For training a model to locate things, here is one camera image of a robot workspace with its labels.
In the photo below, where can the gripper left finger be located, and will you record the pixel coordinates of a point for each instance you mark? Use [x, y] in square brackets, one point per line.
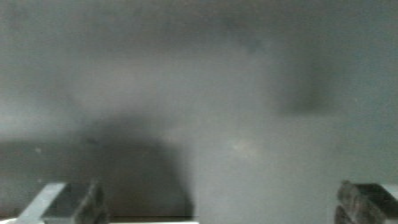
[67, 204]

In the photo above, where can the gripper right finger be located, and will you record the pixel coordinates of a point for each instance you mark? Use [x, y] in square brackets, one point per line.
[366, 203]

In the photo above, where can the white drawer cabinet frame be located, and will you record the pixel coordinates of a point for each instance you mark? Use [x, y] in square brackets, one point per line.
[213, 102]

